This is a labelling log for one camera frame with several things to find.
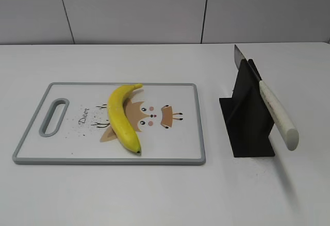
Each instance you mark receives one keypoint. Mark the yellow plastic banana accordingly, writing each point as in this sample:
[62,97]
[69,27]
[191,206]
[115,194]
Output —
[118,119]

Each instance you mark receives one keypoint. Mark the white grey-rimmed cutting board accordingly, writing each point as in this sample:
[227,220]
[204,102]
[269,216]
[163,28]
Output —
[71,126]

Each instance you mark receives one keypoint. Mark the white-handled kitchen knife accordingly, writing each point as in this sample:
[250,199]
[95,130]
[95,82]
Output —
[282,120]

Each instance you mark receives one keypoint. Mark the black knife stand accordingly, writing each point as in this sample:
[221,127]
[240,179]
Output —
[247,119]

